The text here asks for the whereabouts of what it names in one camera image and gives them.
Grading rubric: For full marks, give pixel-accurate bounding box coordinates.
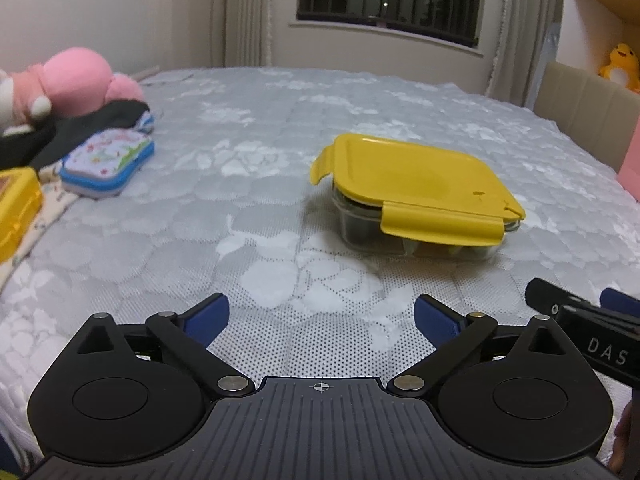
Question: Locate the black cloth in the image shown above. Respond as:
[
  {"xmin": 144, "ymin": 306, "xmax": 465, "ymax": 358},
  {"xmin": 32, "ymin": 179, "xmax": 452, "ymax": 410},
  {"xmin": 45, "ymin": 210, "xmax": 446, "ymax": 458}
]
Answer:
[{"xmin": 0, "ymin": 101, "xmax": 151, "ymax": 171}]

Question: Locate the person's right hand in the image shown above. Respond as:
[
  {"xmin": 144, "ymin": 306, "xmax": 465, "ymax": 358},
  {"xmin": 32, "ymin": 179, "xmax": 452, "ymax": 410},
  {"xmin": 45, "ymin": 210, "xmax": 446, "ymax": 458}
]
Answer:
[{"xmin": 612, "ymin": 400, "xmax": 640, "ymax": 476}]

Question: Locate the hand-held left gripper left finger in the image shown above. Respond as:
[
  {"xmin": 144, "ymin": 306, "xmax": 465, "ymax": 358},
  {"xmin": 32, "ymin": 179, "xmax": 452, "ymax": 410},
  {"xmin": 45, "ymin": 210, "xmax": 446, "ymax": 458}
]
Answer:
[{"xmin": 75, "ymin": 294, "xmax": 255, "ymax": 397}]

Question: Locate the grey quilted mattress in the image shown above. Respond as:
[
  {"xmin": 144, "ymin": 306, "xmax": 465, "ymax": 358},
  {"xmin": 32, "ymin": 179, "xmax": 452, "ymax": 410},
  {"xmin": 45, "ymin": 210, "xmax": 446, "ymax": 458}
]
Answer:
[{"xmin": 0, "ymin": 66, "xmax": 640, "ymax": 411}]

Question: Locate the cream curtain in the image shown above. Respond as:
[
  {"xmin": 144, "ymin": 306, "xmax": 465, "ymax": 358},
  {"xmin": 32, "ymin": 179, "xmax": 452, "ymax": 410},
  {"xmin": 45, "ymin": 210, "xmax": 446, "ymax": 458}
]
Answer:
[
  {"xmin": 222, "ymin": 0, "xmax": 273, "ymax": 67},
  {"xmin": 482, "ymin": 0, "xmax": 566, "ymax": 111}
]

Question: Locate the yellow container lid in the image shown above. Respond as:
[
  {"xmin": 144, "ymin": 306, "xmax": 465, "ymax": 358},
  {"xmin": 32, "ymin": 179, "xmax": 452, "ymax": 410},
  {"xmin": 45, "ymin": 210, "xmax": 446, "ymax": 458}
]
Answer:
[{"xmin": 309, "ymin": 133, "xmax": 526, "ymax": 247}]

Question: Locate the wooden shelf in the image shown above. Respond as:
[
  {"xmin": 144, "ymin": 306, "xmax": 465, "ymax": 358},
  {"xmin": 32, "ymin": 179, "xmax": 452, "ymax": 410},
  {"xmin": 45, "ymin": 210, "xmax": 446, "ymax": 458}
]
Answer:
[{"xmin": 567, "ymin": 0, "xmax": 640, "ymax": 96}]

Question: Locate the yellow plastic box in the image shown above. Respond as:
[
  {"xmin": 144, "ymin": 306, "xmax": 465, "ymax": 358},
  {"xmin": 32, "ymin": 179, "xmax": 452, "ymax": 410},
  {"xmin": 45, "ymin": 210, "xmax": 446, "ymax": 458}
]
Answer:
[{"xmin": 0, "ymin": 167, "xmax": 43, "ymax": 263}]

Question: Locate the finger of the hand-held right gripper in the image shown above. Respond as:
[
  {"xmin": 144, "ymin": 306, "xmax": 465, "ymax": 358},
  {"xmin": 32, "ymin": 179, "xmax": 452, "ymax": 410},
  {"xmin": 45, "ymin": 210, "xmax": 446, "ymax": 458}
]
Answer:
[
  {"xmin": 599, "ymin": 287, "xmax": 640, "ymax": 321},
  {"xmin": 525, "ymin": 277, "xmax": 595, "ymax": 319}
]

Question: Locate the blue printed tin case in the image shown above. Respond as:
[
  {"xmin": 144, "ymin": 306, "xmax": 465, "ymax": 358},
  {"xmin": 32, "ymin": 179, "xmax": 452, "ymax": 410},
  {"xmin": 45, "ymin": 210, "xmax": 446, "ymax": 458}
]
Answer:
[{"xmin": 59, "ymin": 129, "xmax": 156, "ymax": 198}]

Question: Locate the clear glass container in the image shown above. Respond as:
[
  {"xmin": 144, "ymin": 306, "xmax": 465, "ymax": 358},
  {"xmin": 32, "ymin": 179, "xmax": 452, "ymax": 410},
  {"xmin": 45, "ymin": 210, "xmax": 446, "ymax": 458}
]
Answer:
[{"xmin": 331, "ymin": 187, "xmax": 521, "ymax": 262}]

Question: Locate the yellow duck plush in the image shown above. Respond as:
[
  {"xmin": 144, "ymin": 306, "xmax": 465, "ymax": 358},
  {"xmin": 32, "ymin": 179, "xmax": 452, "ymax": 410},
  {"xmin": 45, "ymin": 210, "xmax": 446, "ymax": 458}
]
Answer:
[{"xmin": 599, "ymin": 42, "xmax": 640, "ymax": 93}]

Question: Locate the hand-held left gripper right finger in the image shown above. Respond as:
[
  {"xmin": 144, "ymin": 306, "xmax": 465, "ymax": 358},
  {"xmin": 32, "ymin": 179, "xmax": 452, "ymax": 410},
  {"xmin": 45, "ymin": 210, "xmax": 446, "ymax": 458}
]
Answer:
[{"xmin": 386, "ymin": 294, "xmax": 566, "ymax": 397}]

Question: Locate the patterned cream cloth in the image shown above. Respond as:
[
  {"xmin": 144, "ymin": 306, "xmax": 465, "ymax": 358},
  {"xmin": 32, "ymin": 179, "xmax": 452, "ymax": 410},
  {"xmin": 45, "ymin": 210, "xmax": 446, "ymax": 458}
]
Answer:
[{"xmin": 0, "ymin": 157, "xmax": 81, "ymax": 286}]

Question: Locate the pink plush toy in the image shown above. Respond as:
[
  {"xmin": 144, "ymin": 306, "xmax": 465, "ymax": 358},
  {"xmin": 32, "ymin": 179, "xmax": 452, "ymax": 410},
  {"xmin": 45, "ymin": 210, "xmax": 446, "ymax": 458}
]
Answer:
[{"xmin": 0, "ymin": 46, "xmax": 146, "ymax": 136}]

